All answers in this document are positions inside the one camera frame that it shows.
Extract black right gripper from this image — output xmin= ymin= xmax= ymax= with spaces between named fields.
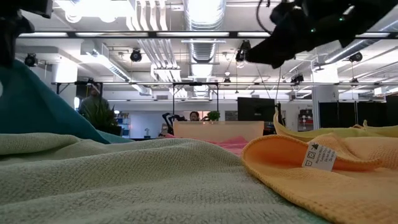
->
xmin=245 ymin=12 xmax=341 ymax=70

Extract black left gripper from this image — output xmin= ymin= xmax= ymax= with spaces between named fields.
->
xmin=0 ymin=14 xmax=35 ymax=68

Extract teal microfiber towel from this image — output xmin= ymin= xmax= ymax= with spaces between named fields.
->
xmin=0 ymin=58 xmax=134 ymax=144

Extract yellow microfiber towel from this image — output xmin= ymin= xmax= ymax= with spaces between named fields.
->
xmin=273 ymin=108 xmax=398 ymax=142

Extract pink microfiber towel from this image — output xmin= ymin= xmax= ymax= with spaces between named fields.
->
xmin=164 ymin=133 xmax=249 ymax=156

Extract orange towel with care label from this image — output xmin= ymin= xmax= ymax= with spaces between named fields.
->
xmin=241 ymin=133 xmax=398 ymax=224

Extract sage green microfiber towel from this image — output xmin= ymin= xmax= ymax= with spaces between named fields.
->
xmin=0 ymin=132 xmax=330 ymax=224

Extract black ceiling spotlight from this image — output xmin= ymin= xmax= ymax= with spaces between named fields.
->
xmin=235 ymin=39 xmax=251 ymax=62
xmin=129 ymin=49 xmax=143 ymax=62
xmin=348 ymin=51 xmax=363 ymax=63
xmin=24 ymin=52 xmax=39 ymax=68

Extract black computer monitor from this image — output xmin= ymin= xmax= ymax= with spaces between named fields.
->
xmin=237 ymin=96 xmax=276 ymax=123

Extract red white storage rack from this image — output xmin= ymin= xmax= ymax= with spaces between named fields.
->
xmin=297 ymin=108 xmax=314 ymax=131

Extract black background stand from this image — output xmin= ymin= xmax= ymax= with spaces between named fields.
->
xmin=51 ymin=81 xmax=103 ymax=96

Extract black partition panels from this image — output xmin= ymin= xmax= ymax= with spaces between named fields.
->
xmin=318 ymin=95 xmax=398 ymax=130

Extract standing person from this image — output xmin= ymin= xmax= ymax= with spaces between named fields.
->
xmin=78 ymin=83 xmax=110 ymax=118

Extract black overhead rig beam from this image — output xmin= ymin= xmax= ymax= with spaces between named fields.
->
xmin=17 ymin=30 xmax=398 ymax=40

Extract small potted green plant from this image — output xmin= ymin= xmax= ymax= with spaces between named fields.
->
xmin=81 ymin=99 xmax=123 ymax=137

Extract black right camera cable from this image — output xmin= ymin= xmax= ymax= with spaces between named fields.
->
xmin=256 ymin=0 xmax=272 ymax=34

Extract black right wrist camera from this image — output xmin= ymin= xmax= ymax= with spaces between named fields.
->
xmin=269 ymin=1 xmax=308 ymax=26

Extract black background rig frame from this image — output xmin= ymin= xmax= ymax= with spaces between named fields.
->
xmin=172 ymin=82 xmax=220 ymax=122

